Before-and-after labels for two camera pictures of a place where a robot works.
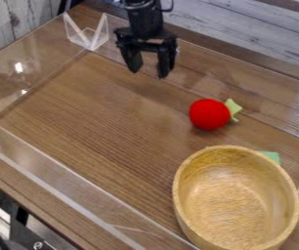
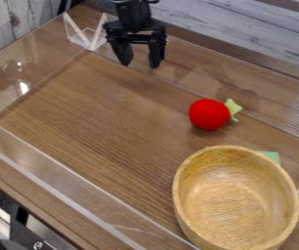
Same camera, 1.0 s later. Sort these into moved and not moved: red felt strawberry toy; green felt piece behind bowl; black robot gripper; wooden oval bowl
Moved: black robot gripper
Not moved: wooden oval bowl; red felt strawberry toy; green felt piece behind bowl
